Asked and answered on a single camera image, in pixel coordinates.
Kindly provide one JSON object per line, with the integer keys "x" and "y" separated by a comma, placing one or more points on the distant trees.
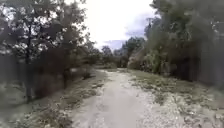
{"x": 131, "y": 46}

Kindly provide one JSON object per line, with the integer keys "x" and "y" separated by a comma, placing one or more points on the pale gravel path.
{"x": 116, "y": 103}

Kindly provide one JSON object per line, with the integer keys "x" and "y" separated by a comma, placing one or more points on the row of trees and bushes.
{"x": 43, "y": 46}
{"x": 186, "y": 43}

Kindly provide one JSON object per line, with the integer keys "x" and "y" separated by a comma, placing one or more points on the stony grass verge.
{"x": 180, "y": 96}
{"x": 50, "y": 106}

